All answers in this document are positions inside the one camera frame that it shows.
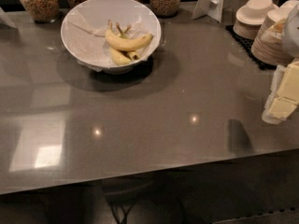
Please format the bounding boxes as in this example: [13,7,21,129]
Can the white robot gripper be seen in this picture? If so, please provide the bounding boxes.
[262,4,299,124]

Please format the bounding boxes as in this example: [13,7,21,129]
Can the yellow banana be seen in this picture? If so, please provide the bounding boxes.
[105,21,153,51]
[109,47,131,65]

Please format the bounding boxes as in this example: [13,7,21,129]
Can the small middle banana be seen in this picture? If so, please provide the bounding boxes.
[116,23,140,61]

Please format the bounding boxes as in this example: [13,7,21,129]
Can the white ceramic bowl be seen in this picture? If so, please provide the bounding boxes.
[61,0,162,74]

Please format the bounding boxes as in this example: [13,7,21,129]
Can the white paper bowl liner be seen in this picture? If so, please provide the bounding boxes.
[61,8,161,74]

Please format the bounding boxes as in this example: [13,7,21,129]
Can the front stack paper plates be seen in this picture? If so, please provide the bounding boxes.
[251,0,299,66]

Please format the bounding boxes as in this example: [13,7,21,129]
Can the black rubber mat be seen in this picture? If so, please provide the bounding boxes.
[225,25,276,70]

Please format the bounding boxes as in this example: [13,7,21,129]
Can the back stack paper bowls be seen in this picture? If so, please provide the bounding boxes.
[233,0,278,40]

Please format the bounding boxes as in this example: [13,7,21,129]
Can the white folded paper stand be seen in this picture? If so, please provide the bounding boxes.
[192,0,226,22]

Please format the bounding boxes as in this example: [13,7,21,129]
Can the metal stool under table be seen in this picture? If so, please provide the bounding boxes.
[101,177,154,224]

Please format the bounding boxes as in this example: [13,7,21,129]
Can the left glass cereal jar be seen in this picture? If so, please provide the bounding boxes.
[20,0,60,22]

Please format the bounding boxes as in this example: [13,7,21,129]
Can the white paper corner left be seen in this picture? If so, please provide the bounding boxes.
[0,7,16,28]

